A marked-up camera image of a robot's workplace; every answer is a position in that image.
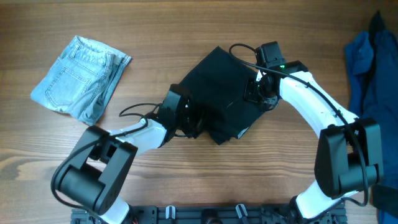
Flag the black shorts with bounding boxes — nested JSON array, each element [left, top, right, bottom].
[[180, 47, 264, 145]]

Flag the folded light blue jeans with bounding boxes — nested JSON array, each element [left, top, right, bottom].
[[30, 35, 132, 126]]

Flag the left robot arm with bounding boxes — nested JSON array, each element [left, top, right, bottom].
[[50, 84, 208, 223]]

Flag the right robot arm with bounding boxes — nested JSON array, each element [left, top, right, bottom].
[[244, 42, 384, 223]]

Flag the blue garment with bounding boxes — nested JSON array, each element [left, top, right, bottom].
[[345, 12, 397, 223]]

